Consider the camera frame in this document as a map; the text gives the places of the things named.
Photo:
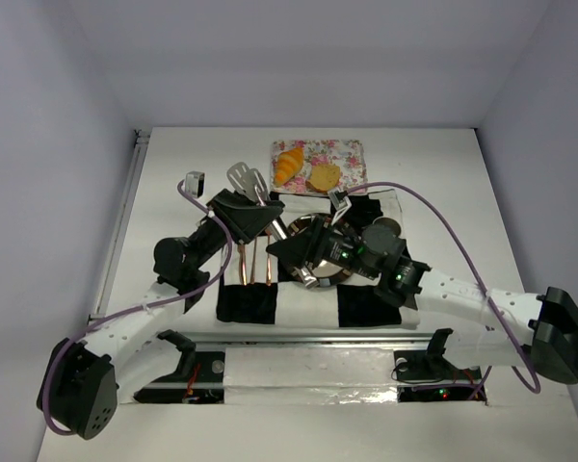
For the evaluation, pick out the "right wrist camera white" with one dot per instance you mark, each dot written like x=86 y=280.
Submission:
x=340 y=202

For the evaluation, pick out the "dark rimmed ceramic plate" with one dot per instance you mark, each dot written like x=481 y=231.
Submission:
x=318 y=279

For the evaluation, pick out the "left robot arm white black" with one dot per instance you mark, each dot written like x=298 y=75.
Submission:
x=181 y=254

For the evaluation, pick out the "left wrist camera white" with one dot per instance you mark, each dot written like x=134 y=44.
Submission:
x=194 y=183

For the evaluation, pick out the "copper knife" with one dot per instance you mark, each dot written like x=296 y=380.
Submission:
x=243 y=273

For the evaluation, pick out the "steel tongs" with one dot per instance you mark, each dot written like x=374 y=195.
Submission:
x=250 y=182

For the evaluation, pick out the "brown bread slice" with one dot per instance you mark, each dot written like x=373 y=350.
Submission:
x=323 y=178

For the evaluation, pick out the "steel cup with white sleeve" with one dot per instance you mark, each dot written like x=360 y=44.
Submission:
x=390 y=223

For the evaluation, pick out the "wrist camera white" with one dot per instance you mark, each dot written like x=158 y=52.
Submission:
x=194 y=183
x=340 y=202

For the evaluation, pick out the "orange striped croissant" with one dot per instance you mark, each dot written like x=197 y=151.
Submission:
x=289 y=163

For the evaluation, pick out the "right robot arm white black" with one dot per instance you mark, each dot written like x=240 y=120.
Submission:
x=539 y=330

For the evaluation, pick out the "copper fork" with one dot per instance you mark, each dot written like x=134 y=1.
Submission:
x=269 y=281

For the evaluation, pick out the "floral tray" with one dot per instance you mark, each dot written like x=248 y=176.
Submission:
x=347 y=155

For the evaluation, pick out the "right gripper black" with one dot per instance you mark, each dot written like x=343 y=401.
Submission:
x=319 y=243

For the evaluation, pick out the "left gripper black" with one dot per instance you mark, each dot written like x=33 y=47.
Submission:
x=222 y=212

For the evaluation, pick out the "aluminium rail frame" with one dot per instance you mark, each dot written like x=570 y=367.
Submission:
x=449 y=209

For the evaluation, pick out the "copper spoon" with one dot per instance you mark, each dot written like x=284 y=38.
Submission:
x=253 y=262

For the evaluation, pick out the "black white checkered cloth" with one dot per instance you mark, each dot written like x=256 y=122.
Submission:
x=287 y=303

